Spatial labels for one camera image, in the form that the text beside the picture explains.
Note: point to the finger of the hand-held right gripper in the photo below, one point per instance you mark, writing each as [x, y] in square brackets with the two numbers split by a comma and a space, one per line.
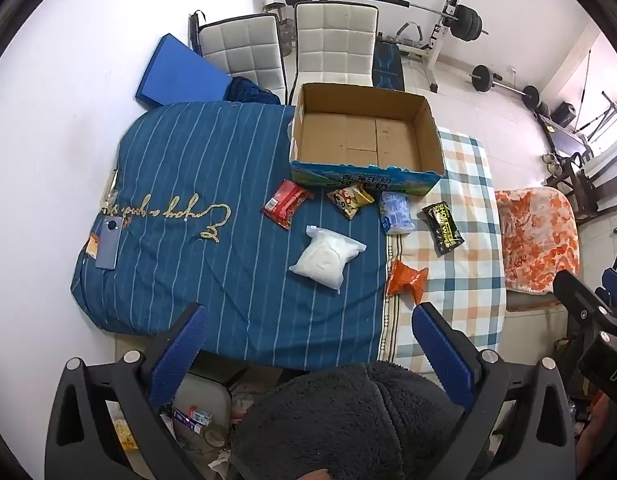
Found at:
[616, 285]
[586, 310]

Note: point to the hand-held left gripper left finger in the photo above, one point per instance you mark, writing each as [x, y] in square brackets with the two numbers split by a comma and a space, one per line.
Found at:
[181, 355]

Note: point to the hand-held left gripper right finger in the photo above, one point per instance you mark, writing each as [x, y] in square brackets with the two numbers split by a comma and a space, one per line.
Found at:
[443, 355]

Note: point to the orange foil packet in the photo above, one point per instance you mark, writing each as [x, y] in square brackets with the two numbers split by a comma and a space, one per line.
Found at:
[404, 280]

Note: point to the black wipes packet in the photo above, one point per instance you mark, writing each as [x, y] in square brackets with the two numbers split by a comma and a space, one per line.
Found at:
[442, 229]

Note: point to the blue tissue packet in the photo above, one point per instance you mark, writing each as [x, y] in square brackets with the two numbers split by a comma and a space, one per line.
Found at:
[396, 212]

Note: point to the white zip bag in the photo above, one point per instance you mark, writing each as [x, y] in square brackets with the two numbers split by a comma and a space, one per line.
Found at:
[326, 257]

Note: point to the yellow snack packet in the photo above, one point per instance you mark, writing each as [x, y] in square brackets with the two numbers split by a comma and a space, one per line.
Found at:
[351, 200]

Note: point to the red snack packet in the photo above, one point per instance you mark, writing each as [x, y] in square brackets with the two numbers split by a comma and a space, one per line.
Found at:
[287, 204]

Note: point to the cardboard box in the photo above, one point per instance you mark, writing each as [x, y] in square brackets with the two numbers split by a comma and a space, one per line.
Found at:
[358, 135]

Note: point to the grey bin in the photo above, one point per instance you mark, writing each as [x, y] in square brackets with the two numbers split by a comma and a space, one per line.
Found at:
[208, 395]

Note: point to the toothpaste box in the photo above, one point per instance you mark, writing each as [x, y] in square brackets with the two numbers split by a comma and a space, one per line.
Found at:
[191, 419]

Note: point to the plaid bed sheet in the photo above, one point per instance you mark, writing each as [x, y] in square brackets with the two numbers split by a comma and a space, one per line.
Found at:
[458, 285]

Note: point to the orange floral blanket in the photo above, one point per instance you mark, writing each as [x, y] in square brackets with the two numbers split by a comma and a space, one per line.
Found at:
[538, 240]

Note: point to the blue striped blanket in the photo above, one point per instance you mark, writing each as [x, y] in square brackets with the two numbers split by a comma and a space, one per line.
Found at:
[203, 270]

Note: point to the tape roll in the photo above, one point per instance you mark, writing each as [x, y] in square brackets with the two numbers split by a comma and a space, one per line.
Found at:
[213, 437]

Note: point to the yellow snack bag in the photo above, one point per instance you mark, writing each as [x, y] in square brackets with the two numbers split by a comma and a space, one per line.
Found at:
[124, 435]

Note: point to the dark wooden chair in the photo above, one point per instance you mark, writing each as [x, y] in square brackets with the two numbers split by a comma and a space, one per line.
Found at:
[583, 185]

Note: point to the dark fleece clothing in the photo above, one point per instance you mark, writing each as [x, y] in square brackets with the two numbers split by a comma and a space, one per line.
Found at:
[338, 420]

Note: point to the blue smartphone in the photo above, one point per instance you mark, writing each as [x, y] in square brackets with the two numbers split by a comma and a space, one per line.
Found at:
[108, 245]

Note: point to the pair of shoes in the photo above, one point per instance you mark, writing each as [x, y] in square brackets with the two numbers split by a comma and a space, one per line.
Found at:
[550, 162]

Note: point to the small orange sachet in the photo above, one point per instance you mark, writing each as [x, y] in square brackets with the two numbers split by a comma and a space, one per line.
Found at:
[92, 247]

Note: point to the treadmill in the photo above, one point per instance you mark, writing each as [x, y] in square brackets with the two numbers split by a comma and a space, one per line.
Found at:
[578, 132]

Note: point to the black speaker box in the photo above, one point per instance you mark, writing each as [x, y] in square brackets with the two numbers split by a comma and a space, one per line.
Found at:
[566, 115]

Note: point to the clear plastic packet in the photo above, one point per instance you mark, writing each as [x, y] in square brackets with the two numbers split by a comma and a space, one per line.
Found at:
[111, 190]

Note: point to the short barbell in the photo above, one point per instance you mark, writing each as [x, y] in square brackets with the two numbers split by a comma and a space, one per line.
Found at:
[483, 77]

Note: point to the dark blue cloth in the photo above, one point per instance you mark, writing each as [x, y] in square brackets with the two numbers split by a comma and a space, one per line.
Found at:
[251, 91]

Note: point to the blue foam mat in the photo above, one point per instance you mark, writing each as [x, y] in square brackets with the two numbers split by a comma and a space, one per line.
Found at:
[183, 72]

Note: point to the long barbell with plates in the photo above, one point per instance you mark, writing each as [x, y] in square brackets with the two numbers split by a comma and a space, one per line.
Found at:
[466, 20]

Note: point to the white quilted chair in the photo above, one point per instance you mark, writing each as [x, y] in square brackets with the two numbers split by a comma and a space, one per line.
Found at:
[333, 42]
[241, 50]

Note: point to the white barbell rack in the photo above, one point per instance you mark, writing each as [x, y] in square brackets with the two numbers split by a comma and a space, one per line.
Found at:
[444, 20]

